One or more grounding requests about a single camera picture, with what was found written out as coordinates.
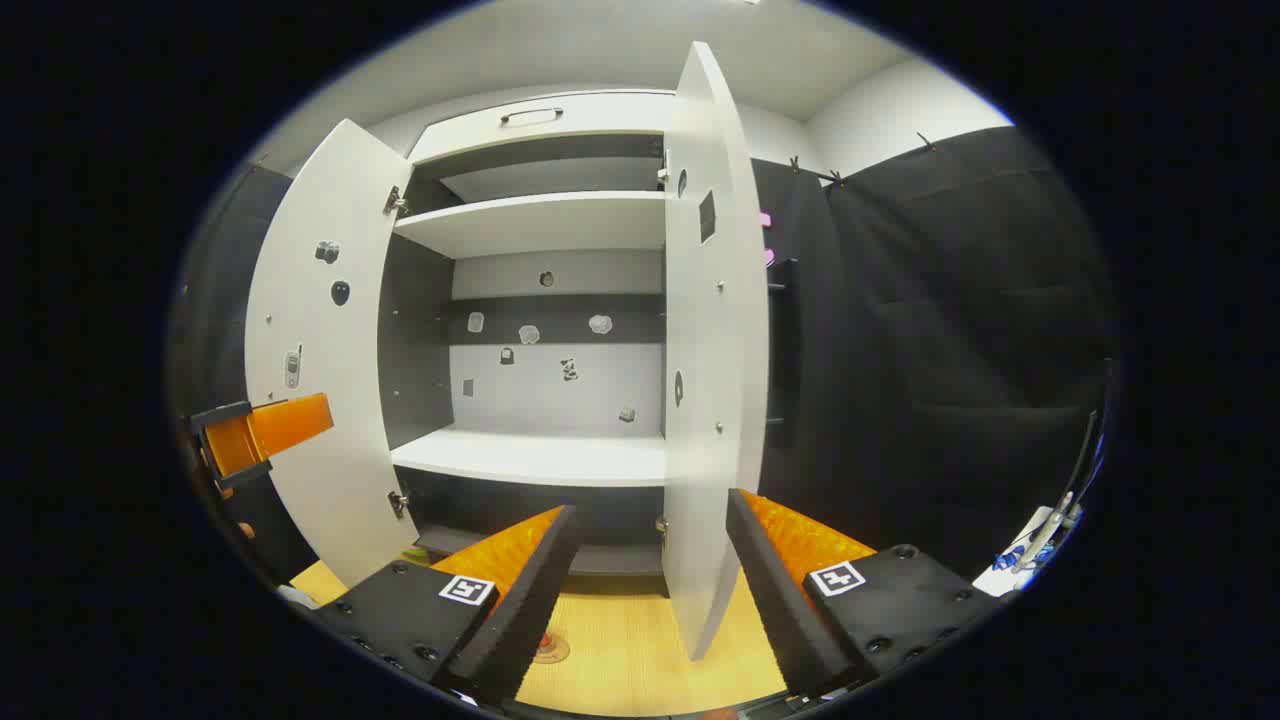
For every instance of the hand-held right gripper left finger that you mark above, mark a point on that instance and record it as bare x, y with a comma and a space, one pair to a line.
520, 610

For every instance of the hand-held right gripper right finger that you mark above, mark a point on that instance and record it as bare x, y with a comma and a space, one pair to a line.
775, 590

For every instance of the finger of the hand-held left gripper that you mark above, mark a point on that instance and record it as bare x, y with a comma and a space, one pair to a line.
290, 422

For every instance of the white cabinet door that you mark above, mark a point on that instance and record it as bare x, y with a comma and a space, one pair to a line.
320, 450
700, 480

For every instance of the white cabinet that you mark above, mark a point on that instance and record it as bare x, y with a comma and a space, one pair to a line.
560, 385

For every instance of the white and blue item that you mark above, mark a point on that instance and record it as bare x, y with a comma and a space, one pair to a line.
1010, 575

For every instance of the black backdrop cloth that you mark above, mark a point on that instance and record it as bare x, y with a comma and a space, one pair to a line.
950, 350

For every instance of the white cabinet shelf board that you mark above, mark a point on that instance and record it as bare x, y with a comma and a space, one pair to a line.
540, 225

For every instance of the white cabinet drawer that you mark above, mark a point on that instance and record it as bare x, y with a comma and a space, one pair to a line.
600, 125

